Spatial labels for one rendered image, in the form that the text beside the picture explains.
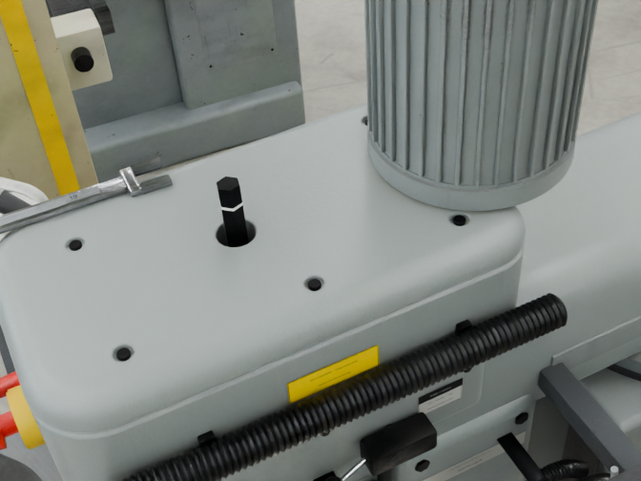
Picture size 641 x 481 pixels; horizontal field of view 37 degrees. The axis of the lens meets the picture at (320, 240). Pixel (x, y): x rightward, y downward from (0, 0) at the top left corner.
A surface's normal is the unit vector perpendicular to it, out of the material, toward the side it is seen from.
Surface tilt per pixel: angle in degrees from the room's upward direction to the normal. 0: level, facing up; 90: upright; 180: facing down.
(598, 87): 0
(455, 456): 90
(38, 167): 90
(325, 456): 90
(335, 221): 0
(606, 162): 0
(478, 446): 90
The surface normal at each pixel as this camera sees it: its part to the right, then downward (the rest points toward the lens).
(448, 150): -0.37, 0.67
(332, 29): -0.06, -0.72
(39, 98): 0.44, 0.61
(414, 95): -0.62, 0.57
